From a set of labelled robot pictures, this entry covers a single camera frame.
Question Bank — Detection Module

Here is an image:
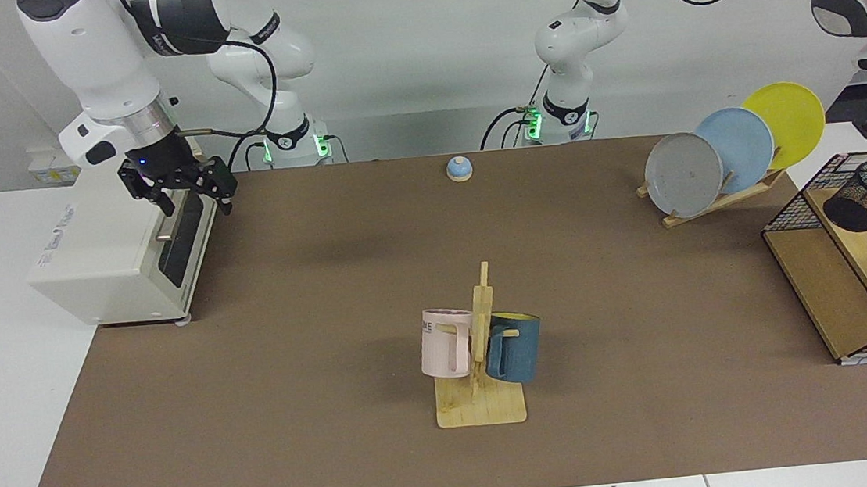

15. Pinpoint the pale toaster oven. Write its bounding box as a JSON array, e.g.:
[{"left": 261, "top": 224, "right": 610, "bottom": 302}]
[{"left": 16, "top": 129, "right": 235, "bottom": 339}]

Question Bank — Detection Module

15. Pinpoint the brown table cloth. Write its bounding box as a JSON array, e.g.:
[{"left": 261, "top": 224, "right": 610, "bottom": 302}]
[{"left": 0, "top": 116, "right": 867, "bottom": 487}]

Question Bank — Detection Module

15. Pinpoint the pink cup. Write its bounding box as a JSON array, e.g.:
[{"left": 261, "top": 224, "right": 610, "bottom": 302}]
[{"left": 417, "top": 306, "right": 479, "bottom": 381}]

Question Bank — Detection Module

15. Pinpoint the wooden cup stand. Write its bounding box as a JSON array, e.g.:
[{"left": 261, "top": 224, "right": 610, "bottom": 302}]
[{"left": 424, "top": 259, "right": 529, "bottom": 431}]

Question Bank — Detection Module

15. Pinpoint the dark blue cup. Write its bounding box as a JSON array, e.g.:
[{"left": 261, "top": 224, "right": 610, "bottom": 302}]
[{"left": 481, "top": 309, "right": 546, "bottom": 387}]

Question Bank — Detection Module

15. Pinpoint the grey plate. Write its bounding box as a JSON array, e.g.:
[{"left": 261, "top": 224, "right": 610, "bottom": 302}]
[{"left": 642, "top": 129, "right": 728, "bottom": 220}]

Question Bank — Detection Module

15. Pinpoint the wooden plate rack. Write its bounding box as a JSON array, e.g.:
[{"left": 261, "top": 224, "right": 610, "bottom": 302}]
[{"left": 635, "top": 166, "right": 790, "bottom": 231}]

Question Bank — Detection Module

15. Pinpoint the light blue plate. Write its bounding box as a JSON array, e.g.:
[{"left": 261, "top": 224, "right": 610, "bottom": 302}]
[{"left": 693, "top": 104, "right": 779, "bottom": 197}]

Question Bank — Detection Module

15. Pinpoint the yellow plate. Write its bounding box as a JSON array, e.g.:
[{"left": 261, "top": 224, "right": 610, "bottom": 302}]
[{"left": 740, "top": 78, "right": 830, "bottom": 174}]

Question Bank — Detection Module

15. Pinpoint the black base cable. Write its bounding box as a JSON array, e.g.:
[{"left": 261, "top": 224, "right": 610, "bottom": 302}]
[
  {"left": 222, "top": 127, "right": 270, "bottom": 174},
  {"left": 477, "top": 103, "right": 545, "bottom": 152}
]

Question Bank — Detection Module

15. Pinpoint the white wall socket strip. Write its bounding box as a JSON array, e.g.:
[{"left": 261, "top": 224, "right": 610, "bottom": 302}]
[{"left": 27, "top": 143, "right": 84, "bottom": 189}]

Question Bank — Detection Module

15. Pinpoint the wire basket with wooden floor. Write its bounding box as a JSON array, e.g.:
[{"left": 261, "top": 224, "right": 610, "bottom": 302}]
[{"left": 756, "top": 151, "right": 867, "bottom": 373}]

